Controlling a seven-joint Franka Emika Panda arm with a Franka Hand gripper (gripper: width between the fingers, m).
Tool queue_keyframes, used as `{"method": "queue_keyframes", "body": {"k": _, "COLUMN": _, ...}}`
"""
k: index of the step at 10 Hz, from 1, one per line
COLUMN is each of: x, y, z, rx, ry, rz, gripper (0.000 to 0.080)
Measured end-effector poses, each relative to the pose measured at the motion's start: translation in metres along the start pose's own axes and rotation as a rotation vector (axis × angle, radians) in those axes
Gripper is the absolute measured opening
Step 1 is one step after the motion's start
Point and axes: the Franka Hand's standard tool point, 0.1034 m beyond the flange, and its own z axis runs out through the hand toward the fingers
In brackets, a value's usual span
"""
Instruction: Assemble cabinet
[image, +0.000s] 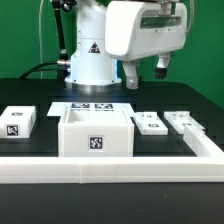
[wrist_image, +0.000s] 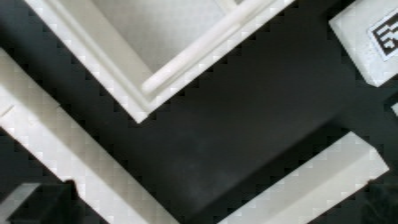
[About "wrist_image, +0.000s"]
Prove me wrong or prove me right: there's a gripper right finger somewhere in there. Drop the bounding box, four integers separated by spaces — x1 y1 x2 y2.
363 184 398 224

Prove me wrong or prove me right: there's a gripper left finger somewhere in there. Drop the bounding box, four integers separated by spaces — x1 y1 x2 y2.
0 181 77 224

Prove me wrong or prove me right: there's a white cabinet body box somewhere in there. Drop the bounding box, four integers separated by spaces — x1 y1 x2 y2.
26 0 296 121

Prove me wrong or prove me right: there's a white cabinet top block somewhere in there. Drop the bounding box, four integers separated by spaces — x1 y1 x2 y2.
329 0 398 87

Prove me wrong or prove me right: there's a white U-shaped obstacle fence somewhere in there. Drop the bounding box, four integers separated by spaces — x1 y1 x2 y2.
0 49 390 224

